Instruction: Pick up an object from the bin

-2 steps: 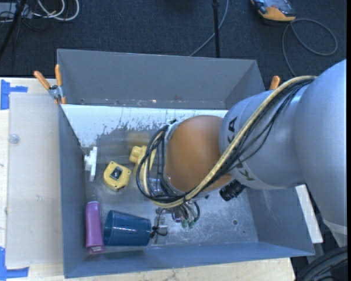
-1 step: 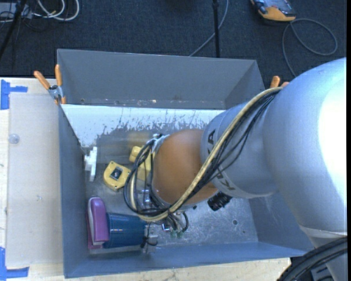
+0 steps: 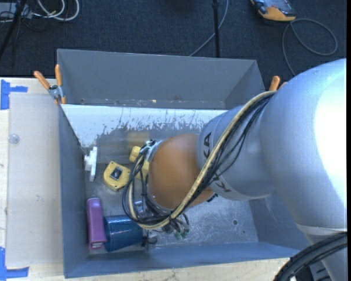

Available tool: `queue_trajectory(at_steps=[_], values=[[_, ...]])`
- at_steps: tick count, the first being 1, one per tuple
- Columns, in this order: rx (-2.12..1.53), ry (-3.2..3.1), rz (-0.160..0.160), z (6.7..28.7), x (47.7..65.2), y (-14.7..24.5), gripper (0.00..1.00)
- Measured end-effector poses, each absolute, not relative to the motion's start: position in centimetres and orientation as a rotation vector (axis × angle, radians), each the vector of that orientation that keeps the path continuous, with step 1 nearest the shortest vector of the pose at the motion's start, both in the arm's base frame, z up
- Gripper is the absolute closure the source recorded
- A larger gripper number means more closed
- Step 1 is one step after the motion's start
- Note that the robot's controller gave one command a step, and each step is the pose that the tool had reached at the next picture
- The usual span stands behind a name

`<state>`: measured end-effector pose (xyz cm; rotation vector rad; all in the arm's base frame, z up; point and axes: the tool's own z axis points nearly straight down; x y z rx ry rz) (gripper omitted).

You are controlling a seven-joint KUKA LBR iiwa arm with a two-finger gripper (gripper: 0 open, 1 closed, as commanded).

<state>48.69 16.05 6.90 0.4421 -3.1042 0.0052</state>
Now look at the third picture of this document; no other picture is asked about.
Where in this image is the yellow toy figure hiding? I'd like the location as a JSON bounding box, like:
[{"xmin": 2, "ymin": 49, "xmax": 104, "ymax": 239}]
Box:
[{"xmin": 129, "ymin": 145, "xmax": 150, "ymax": 181}]

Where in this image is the purple stapler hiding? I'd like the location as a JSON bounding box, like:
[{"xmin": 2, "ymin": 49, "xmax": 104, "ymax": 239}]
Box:
[{"xmin": 86, "ymin": 197, "xmax": 108, "ymax": 252}]

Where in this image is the blue ribbed cup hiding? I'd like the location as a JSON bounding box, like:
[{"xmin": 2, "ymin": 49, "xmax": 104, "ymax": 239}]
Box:
[{"xmin": 102, "ymin": 214, "xmax": 144, "ymax": 253}]

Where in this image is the white plastic block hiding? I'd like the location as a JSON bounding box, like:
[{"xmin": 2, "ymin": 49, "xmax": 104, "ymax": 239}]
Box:
[{"xmin": 84, "ymin": 146, "xmax": 98, "ymax": 183}]

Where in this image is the pale flat board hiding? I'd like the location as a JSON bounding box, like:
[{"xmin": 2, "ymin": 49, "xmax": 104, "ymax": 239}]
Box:
[{"xmin": 5, "ymin": 92, "xmax": 66, "ymax": 270}]

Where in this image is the grey metal bin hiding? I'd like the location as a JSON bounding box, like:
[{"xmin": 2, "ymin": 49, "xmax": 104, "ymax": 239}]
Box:
[{"xmin": 56, "ymin": 48, "xmax": 311, "ymax": 279}]

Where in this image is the yellow tape measure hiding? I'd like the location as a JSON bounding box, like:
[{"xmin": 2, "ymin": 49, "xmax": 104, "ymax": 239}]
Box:
[{"xmin": 102, "ymin": 160, "xmax": 132, "ymax": 191}]

